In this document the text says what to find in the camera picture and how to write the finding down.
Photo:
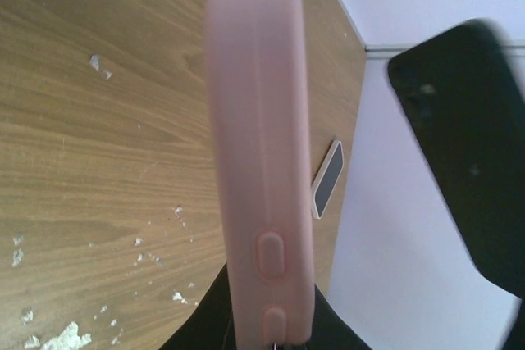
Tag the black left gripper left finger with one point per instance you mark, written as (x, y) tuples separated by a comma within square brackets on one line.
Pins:
[(211, 325)]

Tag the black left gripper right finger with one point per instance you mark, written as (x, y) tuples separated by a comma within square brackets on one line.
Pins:
[(330, 332)]

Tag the black phone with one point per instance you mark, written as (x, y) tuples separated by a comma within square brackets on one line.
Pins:
[(326, 178), (461, 98)]

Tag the pink phone case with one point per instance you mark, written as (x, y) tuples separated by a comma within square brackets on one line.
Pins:
[(256, 74)]

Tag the white paper scrap pile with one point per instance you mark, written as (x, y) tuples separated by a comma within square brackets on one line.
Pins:
[(90, 194)]

